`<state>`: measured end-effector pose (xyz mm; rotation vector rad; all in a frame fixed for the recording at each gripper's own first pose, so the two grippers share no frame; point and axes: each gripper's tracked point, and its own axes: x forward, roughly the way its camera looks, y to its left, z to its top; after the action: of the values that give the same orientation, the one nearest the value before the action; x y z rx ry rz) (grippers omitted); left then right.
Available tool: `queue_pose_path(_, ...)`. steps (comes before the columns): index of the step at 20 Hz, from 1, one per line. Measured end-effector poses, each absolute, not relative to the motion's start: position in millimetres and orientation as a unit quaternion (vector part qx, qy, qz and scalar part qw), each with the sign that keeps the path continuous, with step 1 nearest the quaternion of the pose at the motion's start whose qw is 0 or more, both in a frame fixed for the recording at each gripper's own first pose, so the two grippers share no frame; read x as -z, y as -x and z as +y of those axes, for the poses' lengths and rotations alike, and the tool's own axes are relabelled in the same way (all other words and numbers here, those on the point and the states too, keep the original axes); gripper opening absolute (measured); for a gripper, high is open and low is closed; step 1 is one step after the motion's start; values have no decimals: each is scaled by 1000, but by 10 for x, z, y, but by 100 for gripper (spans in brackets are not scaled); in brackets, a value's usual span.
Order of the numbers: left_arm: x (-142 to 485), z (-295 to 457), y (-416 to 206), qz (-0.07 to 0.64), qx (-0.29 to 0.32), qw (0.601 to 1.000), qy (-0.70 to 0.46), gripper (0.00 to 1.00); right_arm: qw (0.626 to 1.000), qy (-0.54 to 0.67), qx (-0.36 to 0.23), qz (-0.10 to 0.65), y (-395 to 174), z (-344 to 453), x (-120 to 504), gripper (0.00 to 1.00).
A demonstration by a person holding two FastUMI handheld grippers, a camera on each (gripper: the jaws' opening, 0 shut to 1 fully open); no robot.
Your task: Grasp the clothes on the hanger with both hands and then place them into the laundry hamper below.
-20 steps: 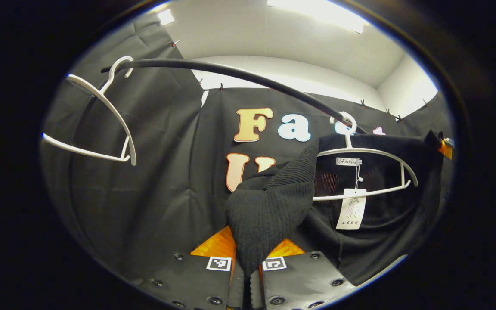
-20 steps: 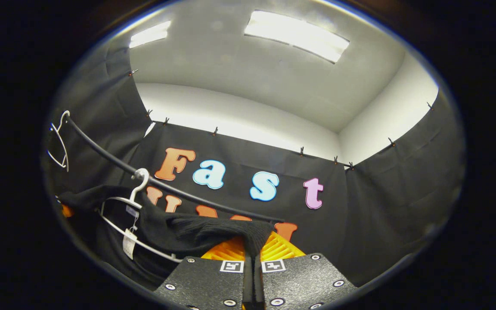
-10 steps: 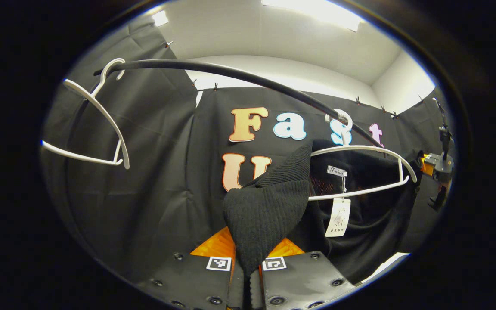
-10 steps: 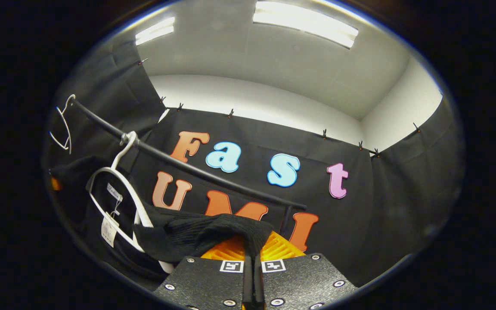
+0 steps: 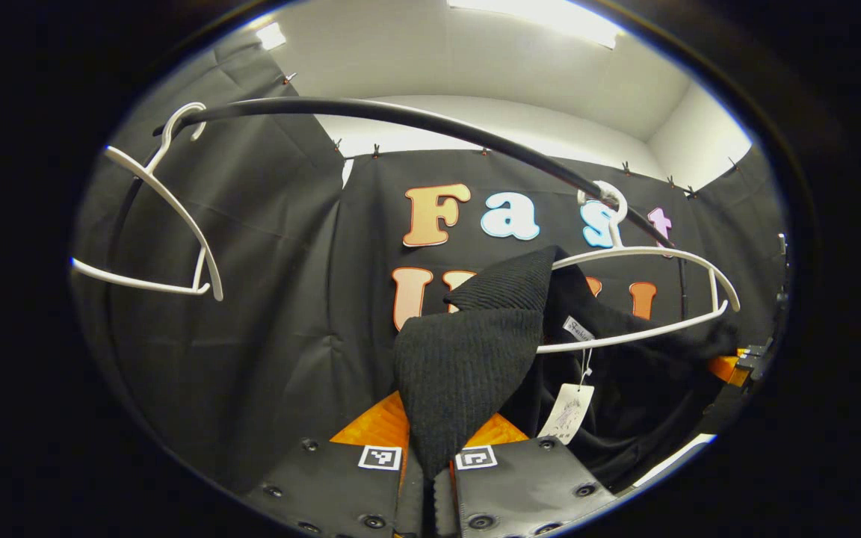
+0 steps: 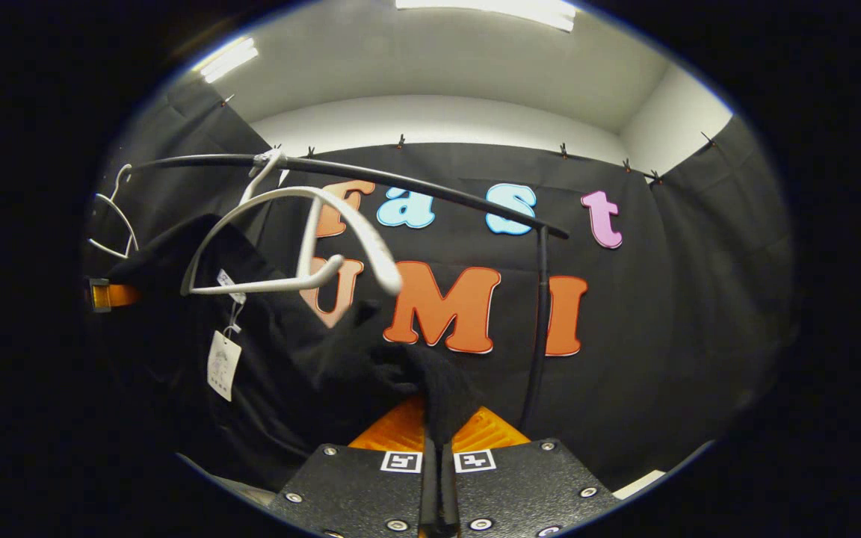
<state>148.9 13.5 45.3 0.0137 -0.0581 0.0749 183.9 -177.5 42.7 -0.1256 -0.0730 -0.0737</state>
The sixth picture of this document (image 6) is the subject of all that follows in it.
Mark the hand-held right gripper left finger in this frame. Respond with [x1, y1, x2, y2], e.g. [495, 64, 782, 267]
[266, 396, 439, 538]

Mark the row of small clips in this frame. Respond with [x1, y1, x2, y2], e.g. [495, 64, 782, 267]
[221, 93, 719, 186]

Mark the black backdrop cloth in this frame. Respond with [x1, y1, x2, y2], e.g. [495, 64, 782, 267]
[87, 75, 797, 494]

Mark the long ceiling light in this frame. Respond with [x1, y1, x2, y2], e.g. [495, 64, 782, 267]
[395, 0, 577, 32]

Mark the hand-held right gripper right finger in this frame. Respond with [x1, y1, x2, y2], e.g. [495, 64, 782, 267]
[442, 407, 622, 538]

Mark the black jacket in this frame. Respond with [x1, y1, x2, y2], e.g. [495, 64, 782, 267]
[98, 213, 487, 490]

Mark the black clothes rack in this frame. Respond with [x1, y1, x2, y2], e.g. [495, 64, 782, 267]
[128, 153, 572, 434]

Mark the small ceiling light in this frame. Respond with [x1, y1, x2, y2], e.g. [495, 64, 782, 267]
[195, 37, 259, 84]

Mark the white plastic hanger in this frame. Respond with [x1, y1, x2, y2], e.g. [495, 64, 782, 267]
[88, 164, 140, 261]
[180, 149, 403, 296]

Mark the white sheet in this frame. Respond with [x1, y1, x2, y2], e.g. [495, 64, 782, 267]
[614, 469, 667, 500]

